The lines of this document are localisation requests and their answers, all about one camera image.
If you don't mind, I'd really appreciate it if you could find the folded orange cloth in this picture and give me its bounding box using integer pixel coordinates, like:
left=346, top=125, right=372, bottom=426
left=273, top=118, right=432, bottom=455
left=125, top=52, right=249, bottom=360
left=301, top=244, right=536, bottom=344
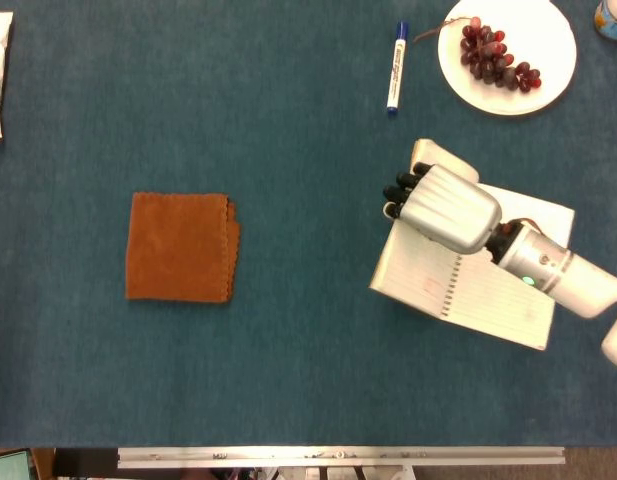
left=124, top=191, right=242, bottom=304

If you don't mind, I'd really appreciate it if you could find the blue white marker pen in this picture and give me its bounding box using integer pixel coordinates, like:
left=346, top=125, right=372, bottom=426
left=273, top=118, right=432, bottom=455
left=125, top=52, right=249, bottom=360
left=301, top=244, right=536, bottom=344
left=385, top=20, right=410, bottom=117

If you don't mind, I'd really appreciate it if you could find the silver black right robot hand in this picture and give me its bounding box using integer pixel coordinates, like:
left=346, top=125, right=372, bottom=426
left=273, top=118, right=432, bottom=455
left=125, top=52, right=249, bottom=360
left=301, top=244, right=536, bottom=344
left=382, top=160, right=503, bottom=255

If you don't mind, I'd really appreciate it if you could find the blue felt table mat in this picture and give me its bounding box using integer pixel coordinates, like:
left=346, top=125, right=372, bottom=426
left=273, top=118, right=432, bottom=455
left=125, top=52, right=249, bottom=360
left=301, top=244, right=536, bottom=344
left=0, top=0, right=617, bottom=447

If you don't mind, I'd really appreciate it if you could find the red grape bunch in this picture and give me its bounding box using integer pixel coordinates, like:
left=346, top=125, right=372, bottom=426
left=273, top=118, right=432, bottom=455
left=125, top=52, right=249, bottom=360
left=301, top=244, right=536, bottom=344
left=411, top=16, right=543, bottom=94

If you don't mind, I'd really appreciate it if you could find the white round plate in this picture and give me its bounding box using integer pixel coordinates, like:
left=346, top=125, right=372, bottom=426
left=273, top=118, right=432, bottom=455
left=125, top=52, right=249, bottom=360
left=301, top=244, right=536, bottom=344
left=436, top=0, right=578, bottom=117

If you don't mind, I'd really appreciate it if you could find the tan spiral notebook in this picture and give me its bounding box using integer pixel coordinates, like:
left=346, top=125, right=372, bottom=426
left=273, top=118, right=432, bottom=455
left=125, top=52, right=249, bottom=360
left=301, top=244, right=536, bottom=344
left=368, top=138, right=577, bottom=352

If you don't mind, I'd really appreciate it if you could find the aluminium profile rail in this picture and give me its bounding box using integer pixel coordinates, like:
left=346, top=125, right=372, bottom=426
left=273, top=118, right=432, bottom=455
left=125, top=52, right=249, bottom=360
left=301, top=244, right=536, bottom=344
left=116, top=446, right=566, bottom=470

